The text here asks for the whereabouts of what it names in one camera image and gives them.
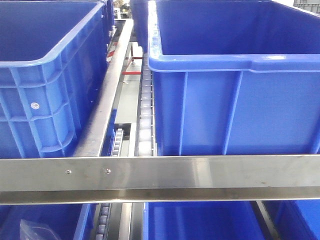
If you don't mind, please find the steel front shelf beam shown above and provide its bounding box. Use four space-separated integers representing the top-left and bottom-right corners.
0 155 320 205

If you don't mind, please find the white roller track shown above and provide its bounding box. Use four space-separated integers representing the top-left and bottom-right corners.
134 53 157 157

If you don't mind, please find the large blue crate right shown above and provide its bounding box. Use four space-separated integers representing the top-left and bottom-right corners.
147 0 320 156

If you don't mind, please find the large blue crate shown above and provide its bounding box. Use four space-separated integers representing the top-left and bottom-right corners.
147 0 320 156
0 1 107 159

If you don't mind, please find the lower blue crate right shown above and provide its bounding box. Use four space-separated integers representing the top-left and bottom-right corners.
143 201 265 240

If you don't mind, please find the large blue crate left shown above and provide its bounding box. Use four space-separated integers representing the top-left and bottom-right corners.
0 1 107 159

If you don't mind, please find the lower blue crate left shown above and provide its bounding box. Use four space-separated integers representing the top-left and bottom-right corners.
0 204 96 240

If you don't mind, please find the clear plastic bag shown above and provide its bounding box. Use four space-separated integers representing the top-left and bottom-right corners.
19 219 61 240

